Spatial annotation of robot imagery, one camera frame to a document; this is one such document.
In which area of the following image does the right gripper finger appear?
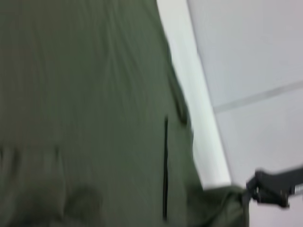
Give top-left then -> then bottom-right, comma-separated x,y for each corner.
245,170 -> 260,189
243,188 -> 261,203

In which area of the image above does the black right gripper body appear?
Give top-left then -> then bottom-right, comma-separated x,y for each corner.
258,166 -> 303,209

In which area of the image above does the dark green t-shirt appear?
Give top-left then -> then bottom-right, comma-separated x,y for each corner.
0,0 -> 251,227

